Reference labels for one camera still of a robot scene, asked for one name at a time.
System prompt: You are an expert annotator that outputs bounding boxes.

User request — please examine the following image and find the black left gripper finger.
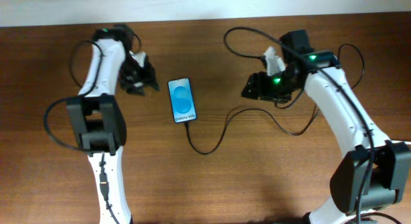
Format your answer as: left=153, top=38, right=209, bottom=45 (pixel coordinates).
left=144, top=78, right=160, bottom=91
left=125, top=86, right=144, bottom=96

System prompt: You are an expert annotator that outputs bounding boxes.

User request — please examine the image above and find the blue Galaxy smartphone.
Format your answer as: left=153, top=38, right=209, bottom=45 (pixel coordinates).
left=168, top=78, right=197, bottom=123

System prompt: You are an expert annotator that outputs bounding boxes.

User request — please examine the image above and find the black charger cable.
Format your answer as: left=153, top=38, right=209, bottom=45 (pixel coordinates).
left=184, top=43, right=366, bottom=156

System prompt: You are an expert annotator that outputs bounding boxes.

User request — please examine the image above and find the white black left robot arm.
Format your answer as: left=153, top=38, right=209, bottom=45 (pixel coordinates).
left=66, top=24, right=159, bottom=224

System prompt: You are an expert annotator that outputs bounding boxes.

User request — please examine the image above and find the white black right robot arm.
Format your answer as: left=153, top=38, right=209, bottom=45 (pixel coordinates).
left=241, top=30, right=410, bottom=223

